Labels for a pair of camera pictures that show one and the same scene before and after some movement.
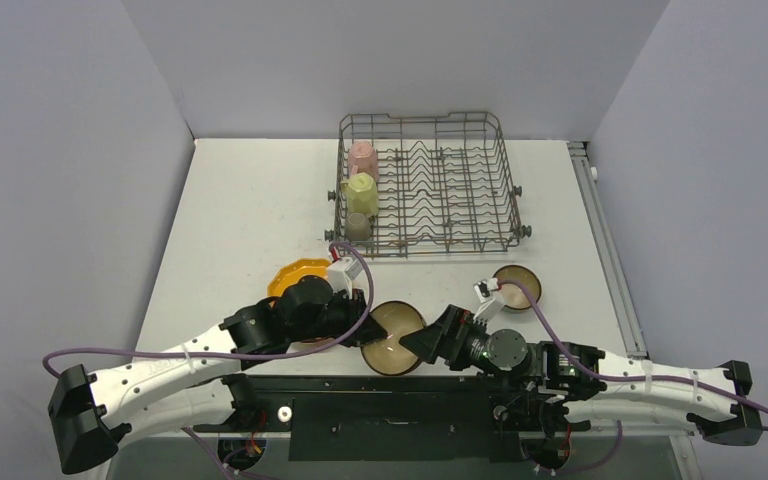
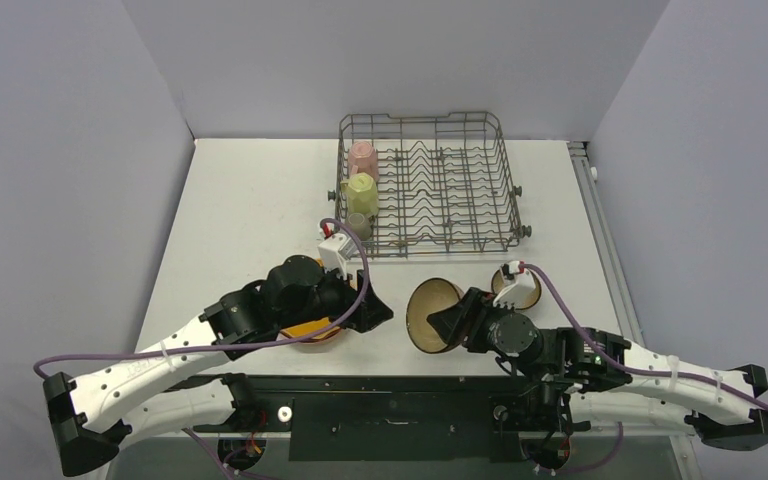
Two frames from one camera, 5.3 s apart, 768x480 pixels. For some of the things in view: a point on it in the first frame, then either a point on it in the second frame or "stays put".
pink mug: (362, 158) stays put
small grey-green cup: (358, 226) stays put
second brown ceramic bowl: (513, 297) stays put
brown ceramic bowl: (389, 356) to (430, 297)
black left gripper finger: (370, 330) to (373, 310)
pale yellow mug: (362, 194) stays put
